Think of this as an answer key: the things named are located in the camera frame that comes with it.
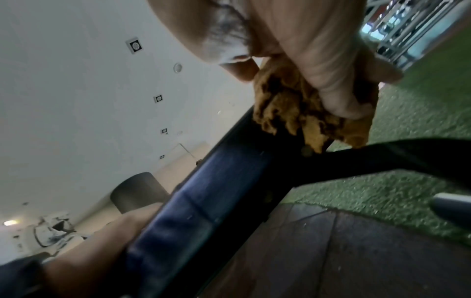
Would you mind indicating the person's right hand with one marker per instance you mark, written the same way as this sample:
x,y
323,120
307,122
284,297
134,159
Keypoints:
x,y
312,37

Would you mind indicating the person's left hand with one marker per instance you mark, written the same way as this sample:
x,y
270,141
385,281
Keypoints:
x,y
95,262

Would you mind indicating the brown cleaning cloth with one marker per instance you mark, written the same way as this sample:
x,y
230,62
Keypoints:
x,y
290,110

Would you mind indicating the black bench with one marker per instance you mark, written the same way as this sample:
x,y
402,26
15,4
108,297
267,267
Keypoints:
x,y
191,203

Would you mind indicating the person's white shoe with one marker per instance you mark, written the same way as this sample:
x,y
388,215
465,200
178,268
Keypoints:
x,y
454,208

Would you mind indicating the green turf mat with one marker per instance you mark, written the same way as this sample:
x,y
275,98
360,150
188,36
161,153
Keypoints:
x,y
404,116

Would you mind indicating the round ceiling sensor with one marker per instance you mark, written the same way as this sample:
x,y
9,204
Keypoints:
x,y
177,67

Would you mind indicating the square recessed ceiling light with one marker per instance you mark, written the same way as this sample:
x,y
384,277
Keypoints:
x,y
164,131
158,99
134,45

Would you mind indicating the grey metal rack frame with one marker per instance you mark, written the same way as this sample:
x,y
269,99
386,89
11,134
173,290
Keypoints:
x,y
397,29

